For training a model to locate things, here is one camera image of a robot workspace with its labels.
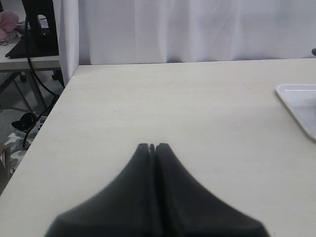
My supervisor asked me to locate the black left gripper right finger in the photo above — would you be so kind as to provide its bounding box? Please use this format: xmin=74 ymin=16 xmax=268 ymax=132
xmin=154 ymin=143 xmax=269 ymax=237

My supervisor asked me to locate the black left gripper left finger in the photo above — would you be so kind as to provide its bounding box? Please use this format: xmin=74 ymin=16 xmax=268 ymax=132
xmin=45 ymin=144 xmax=155 ymax=237

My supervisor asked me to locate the black round floor object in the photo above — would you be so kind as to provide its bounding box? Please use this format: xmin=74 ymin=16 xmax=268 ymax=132
xmin=11 ymin=113 xmax=37 ymax=131

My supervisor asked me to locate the white plastic tray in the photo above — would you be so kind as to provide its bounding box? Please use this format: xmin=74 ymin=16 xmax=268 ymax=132
xmin=275 ymin=84 xmax=316 ymax=142

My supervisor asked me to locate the white curtain backdrop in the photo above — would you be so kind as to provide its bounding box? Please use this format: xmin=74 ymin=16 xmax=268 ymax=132
xmin=54 ymin=0 xmax=316 ymax=81

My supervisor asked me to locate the grey side table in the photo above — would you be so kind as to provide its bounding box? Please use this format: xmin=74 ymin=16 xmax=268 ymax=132
xmin=0 ymin=37 xmax=62 ymax=117

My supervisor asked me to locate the black monitor stand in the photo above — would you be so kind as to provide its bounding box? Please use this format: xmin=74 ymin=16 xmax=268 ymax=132
xmin=5 ymin=0 xmax=59 ymax=59

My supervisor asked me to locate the pink plush toy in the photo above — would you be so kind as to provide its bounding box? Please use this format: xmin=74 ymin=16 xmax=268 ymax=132
xmin=0 ymin=11 xmax=19 ymax=40

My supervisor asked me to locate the black cable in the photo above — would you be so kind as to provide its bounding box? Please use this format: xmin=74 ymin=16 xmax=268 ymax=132
xmin=22 ymin=19 xmax=61 ymax=149

